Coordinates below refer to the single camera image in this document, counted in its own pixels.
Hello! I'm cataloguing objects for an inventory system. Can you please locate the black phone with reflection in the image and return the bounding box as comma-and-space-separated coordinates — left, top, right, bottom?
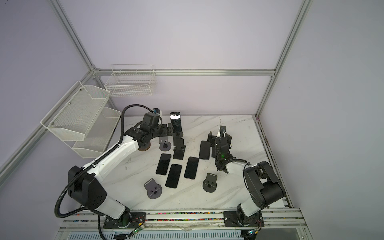
156, 154, 171, 175

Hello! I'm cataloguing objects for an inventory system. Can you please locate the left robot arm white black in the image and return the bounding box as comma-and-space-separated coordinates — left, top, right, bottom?
66, 112, 178, 222

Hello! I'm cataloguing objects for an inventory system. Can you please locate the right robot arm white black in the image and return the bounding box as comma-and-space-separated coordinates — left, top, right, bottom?
208, 126, 286, 227

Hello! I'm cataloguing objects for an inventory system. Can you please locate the brown round phone stand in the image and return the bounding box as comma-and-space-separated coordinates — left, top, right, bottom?
138, 143, 151, 152

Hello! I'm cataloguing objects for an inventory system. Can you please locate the grey round stand middle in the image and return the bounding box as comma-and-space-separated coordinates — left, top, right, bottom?
159, 136, 172, 152

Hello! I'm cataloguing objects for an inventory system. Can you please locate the grey round stand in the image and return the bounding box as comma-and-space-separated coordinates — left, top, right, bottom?
159, 136, 172, 152
144, 179, 162, 200

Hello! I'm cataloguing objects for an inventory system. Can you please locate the dark round stand rear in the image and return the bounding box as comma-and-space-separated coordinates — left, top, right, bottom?
172, 131, 184, 139

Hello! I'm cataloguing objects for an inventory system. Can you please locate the dark round stand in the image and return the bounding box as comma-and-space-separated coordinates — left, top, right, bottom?
172, 131, 184, 139
203, 173, 218, 193

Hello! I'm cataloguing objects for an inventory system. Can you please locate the black folding phone stand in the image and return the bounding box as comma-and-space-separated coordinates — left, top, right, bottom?
173, 138, 186, 160

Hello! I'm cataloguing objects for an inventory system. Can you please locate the dark round stand front right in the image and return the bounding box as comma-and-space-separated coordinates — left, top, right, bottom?
203, 173, 218, 193

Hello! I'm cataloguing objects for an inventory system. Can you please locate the grey round stand front left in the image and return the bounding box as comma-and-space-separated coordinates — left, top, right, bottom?
144, 179, 162, 200

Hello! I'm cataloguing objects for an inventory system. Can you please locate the white mesh lower shelf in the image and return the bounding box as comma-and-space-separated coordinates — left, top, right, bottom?
72, 107, 121, 159

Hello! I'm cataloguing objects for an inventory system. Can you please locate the white mesh shelf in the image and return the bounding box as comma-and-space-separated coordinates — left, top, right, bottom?
72, 107, 121, 159
41, 81, 110, 142

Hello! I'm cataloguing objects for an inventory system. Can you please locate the white mesh upper shelf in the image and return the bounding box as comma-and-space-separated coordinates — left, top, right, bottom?
41, 81, 110, 142

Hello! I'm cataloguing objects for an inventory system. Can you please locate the white wire basket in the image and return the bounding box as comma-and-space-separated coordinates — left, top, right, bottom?
105, 65, 157, 97

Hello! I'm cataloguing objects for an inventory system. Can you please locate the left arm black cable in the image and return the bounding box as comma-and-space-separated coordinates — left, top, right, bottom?
53, 103, 154, 240

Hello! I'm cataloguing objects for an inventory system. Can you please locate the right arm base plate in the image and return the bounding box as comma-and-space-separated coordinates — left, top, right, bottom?
223, 211, 265, 228

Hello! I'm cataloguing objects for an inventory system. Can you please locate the aluminium mounting rail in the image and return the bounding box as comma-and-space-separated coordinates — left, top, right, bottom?
55, 208, 313, 240

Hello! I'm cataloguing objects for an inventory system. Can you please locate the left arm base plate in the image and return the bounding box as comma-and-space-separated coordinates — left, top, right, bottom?
103, 212, 147, 229

